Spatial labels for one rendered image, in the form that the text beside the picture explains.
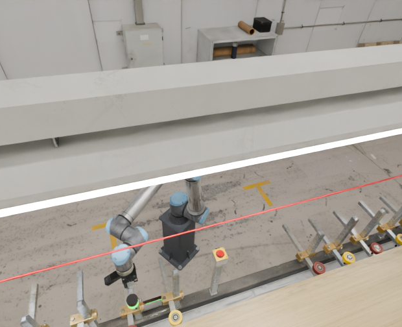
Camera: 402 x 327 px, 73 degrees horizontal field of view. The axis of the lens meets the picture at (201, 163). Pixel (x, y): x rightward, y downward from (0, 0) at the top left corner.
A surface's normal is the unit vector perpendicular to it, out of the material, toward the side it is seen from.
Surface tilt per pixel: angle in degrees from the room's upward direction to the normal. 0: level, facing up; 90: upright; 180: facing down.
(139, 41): 90
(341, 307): 0
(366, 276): 0
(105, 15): 90
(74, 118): 90
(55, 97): 0
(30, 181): 61
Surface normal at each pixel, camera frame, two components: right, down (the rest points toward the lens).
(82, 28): 0.36, 0.65
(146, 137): 0.05, -0.73
